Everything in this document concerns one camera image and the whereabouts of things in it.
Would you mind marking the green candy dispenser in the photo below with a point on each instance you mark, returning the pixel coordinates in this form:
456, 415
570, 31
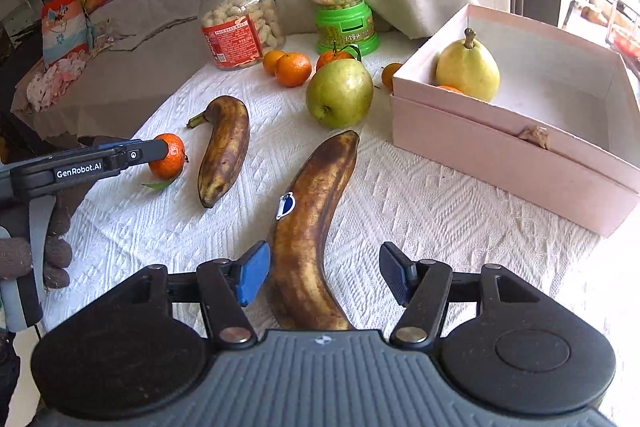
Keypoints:
345, 24

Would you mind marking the beige covered sofa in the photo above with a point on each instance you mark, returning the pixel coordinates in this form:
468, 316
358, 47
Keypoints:
150, 47

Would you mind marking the colourful printed bag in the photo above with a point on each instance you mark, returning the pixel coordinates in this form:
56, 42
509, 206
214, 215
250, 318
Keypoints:
65, 27

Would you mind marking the balcony rack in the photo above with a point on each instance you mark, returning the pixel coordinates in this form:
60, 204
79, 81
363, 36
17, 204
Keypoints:
620, 7

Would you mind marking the white textured tablecloth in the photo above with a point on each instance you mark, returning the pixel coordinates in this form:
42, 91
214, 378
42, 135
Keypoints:
150, 232

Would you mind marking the yellow pear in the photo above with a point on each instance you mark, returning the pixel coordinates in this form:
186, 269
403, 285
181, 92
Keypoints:
467, 69

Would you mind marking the peanut jar with gold lid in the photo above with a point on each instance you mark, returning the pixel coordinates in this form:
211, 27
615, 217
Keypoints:
235, 32

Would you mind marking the floral cloth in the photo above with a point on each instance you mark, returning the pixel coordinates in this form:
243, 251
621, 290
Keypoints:
50, 87

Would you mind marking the leafless mandarin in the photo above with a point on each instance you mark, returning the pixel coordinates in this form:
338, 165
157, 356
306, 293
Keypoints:
173, 159
292, 70
272, 62
449, 89
390, 77

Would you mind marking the loose green leaf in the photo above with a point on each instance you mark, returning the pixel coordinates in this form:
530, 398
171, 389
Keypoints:
160, 185

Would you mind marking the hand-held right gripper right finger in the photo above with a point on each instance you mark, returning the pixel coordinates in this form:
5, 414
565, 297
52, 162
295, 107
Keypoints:
395, 274

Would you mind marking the yellow-green lemon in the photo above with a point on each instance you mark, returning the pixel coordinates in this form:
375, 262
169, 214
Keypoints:
340, 94

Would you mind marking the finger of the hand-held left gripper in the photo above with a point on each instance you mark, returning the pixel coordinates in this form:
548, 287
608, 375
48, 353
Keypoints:
145, 153
107, 140

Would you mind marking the mandarin with leaf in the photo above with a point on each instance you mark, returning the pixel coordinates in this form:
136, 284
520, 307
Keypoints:
330, 59

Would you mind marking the small brown banana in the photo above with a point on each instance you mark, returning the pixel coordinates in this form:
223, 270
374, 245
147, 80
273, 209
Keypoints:
225, 147

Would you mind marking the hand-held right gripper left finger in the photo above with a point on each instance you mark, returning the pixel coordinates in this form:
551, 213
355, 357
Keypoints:
252, 274

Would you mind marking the large brown banana with sticker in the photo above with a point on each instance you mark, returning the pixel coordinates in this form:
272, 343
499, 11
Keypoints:
310, 207

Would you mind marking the person's left hand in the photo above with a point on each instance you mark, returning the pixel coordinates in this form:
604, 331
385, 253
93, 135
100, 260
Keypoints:
57, 252

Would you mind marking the pink cardboard box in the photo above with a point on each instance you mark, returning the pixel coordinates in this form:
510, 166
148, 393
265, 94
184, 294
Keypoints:
500, 167

